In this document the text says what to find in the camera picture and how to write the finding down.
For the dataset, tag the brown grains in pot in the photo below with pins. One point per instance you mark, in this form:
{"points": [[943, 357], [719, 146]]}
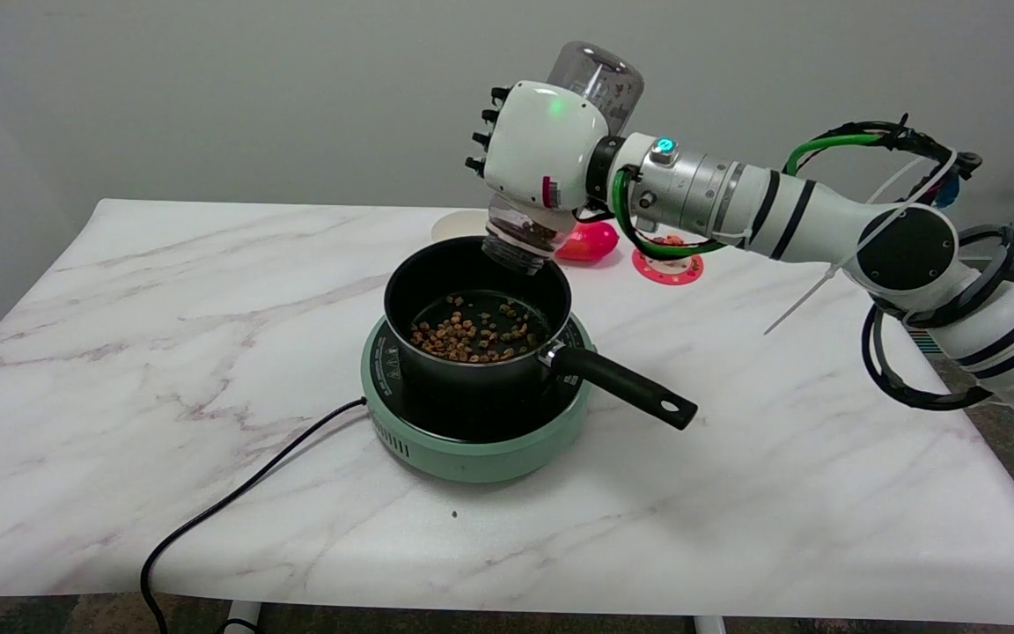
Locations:
{"points": [[459, 335]]}

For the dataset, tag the white zip tie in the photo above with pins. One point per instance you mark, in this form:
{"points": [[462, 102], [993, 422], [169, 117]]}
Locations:
{"points": [[811, 291]]}

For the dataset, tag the floor vent grille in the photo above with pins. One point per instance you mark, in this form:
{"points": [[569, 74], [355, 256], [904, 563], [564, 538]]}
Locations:
{"points": [[922, 342]]}

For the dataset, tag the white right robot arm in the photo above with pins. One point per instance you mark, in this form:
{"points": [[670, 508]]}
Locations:
{"points": [[824, 220]]}

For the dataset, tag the red toy fruit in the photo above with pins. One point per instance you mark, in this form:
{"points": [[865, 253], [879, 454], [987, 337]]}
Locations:
{"points": [[591, 242]]}

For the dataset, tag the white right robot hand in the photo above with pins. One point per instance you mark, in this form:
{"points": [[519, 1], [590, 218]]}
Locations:
{"points": [[547, 145]]}

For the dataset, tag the green induction cooker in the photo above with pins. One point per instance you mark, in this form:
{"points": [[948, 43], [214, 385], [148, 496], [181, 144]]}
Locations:
{"points": [[472, 453]]}

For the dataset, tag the clear plastic bottle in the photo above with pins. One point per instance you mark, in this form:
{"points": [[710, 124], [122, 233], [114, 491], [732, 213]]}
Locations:
{"points": [[604, 84]]}

